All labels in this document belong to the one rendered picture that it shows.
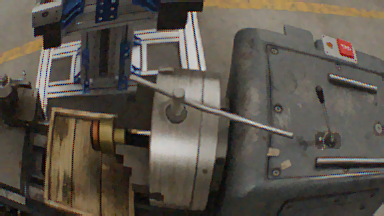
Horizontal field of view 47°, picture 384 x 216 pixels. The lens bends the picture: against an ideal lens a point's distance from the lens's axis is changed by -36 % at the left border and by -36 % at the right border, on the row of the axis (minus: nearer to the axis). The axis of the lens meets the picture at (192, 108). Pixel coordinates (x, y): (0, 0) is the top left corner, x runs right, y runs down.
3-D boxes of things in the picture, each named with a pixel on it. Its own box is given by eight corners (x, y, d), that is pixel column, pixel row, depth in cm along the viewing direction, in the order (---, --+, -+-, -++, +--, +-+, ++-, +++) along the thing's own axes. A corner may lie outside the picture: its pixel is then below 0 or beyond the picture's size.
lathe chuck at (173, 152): (195, 109, 162) (205, 43, 133) (186, 221, 148) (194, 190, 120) (157, 106, 161) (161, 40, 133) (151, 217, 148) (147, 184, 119)
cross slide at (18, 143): (36, 88, 165) (35, 79, 162) (22, 196, 140) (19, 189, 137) (7, 85, 165) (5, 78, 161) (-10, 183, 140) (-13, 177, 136)
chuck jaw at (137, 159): (166, 148, 136) (163, 191, 129) (165, 162, 140) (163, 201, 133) (116, 141, 136) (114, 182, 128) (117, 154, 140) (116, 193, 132)
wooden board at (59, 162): (138, 126, 168) (138, 117, 165) (134, 231, 147) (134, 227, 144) (53, 114, 167) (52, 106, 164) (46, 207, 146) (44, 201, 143)
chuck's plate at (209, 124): (210, 111, 162) (222, 45, 133) (200, 222, 148) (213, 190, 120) (195, 109, 161) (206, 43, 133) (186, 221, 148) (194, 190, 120)
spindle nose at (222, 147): (224, 123, 155) (234, 81, 136) (216, 201, 146) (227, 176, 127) (211, 122, 155) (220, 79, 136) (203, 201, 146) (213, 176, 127)
